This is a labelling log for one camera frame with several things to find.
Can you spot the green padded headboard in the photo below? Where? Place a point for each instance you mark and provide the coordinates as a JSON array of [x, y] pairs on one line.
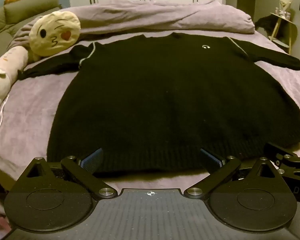
[[17, 12]]

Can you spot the yellow kissing face pillow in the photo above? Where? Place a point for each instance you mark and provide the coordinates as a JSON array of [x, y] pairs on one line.
[[53, 33]]

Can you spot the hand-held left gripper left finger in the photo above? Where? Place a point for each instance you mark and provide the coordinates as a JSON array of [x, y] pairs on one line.
[[93, 160]]

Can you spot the white and pink plush toy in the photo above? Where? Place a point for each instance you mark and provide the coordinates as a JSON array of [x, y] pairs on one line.
[[1, 80]]

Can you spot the yellow side table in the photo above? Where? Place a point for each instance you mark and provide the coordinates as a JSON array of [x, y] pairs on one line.
[[282, 27]]

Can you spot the black knit sweater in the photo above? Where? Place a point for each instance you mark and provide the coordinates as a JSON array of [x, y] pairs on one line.
[[170, 100]]

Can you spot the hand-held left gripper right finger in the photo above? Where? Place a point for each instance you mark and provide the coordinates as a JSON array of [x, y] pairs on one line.
[[210, 160]]

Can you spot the bed with purple sheet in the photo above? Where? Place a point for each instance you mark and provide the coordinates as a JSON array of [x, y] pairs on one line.
[[27, 110]]

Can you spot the purple duvet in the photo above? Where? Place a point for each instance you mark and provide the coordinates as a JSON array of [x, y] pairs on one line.
[[165, 17]]

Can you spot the black cloth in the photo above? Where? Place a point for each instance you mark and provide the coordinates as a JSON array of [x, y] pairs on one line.
[[265, 23]]

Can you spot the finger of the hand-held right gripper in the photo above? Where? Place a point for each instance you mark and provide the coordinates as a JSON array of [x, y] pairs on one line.
[[285, 155]]

